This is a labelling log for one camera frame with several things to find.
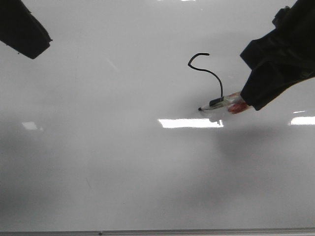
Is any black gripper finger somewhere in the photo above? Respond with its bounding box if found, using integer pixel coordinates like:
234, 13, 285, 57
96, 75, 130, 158
0, 0, 52, 59

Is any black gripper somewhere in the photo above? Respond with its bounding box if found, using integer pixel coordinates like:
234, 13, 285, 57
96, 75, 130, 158
240, 0, 315, 111

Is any black whiteboard marker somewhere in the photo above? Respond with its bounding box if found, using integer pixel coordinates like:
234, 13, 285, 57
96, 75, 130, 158
198, 92, 250, 114

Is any white whiteboard with aluminium frame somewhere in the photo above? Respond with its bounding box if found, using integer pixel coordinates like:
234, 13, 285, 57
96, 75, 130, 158
0, 0, 315, 232

